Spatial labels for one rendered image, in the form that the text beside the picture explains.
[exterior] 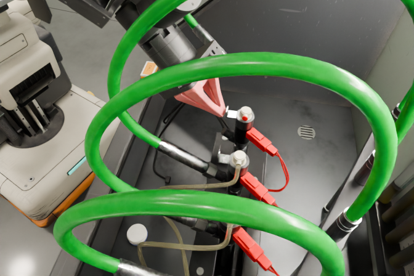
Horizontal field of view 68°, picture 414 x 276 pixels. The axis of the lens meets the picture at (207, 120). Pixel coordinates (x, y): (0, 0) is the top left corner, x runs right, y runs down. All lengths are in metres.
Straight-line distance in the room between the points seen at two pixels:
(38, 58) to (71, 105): 0.57
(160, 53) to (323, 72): 0.27
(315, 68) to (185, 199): 0.10
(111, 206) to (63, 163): 1.33
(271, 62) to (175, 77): 0.06
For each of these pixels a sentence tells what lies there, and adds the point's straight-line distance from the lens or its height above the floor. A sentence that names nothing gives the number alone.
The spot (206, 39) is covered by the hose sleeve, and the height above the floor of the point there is 1.15.
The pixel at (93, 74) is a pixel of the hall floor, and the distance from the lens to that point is 2.28.
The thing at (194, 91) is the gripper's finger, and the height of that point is 1.16.
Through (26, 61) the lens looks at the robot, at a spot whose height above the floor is 0.80.
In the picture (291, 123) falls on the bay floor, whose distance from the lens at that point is 0.83.
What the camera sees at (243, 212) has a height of 1.32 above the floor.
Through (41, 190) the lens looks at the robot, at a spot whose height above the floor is 0.27.
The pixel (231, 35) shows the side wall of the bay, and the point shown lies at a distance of 0.76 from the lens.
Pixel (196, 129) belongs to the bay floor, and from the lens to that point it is 0.79.
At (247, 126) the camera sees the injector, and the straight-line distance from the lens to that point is 0.47.
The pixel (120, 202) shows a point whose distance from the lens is 0.19.
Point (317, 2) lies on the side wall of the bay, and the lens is 0.71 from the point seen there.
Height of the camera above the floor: 1.46
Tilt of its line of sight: 51 degrees down
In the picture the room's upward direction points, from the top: straight up
